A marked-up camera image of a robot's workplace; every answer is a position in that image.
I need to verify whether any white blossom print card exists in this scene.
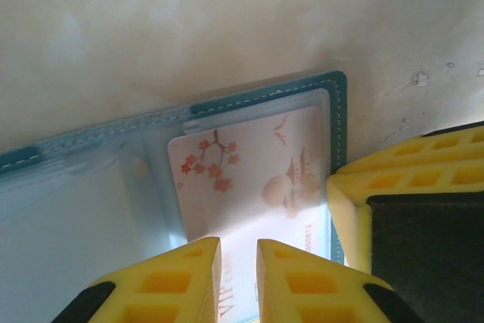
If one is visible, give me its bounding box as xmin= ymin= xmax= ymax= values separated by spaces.
xmin=167 ymin=105 xmax=334 ymax=323

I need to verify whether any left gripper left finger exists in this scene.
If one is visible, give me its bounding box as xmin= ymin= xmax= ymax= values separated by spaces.
xmin=54 ymin=236 xmax=222 ymax=323

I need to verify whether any teal leather card holder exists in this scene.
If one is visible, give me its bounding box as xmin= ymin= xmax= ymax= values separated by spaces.
xmin=0 ymin=70 xmax=348 ymax=323

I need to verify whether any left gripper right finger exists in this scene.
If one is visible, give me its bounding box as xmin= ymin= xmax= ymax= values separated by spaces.
xmin=256 ymin=238 xmax=417 ymax=323

